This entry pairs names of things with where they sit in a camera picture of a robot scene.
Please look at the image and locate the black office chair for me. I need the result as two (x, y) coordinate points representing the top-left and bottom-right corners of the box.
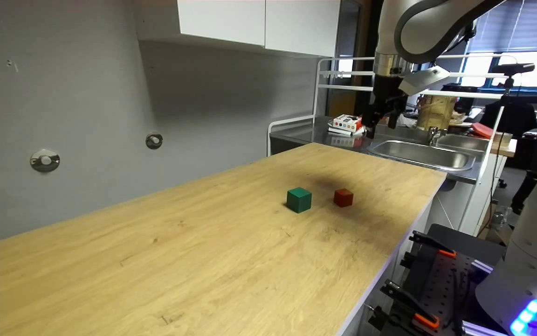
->
(478, 96), (537, 158)

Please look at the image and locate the green toy cube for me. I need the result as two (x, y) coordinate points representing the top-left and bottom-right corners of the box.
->
(285, 186), (313, 215)

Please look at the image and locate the round metal wall socket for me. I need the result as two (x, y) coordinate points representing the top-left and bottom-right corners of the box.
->
(29, 148), (61, 174)
(143, 133), (163, 152)

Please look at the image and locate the stainless steel sink counter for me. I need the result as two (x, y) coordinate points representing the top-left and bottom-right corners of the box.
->
(270, 118), (499, 184)

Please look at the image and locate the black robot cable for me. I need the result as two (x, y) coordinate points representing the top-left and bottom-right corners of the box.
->
(393, 0), (506, 66)

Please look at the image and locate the black camera on tripod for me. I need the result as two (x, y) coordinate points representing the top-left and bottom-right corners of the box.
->
(471, 61), (537, 189)

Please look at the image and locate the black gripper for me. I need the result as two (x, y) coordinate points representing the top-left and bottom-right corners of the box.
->
(361, 74), (409, 139)

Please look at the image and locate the colourful printed cardboard box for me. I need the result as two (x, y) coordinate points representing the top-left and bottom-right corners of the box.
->
(327, 113), (367, 137)

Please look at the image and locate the black orange bar clamp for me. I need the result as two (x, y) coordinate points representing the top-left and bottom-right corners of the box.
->
(367, 281), (443, 335)
(398, 230), (458, 271)

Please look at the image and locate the red flat object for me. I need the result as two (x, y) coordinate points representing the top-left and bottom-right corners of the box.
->
(469, 122), (495, 141)

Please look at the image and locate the beige plastic jug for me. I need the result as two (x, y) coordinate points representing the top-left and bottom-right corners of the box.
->
(415, 94), (458, 135)

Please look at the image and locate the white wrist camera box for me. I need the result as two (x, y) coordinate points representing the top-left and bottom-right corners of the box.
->
(396, 66), (450, 98)

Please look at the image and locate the red toy cube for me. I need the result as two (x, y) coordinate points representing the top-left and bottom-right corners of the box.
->
(331, 187), (355, 210)

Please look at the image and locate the white wall cabinet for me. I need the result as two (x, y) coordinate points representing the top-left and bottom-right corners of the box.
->
(135, 0), (342, 61)

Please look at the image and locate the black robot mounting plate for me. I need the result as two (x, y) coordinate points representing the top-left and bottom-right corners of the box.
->
(396, 223), (506, 336)

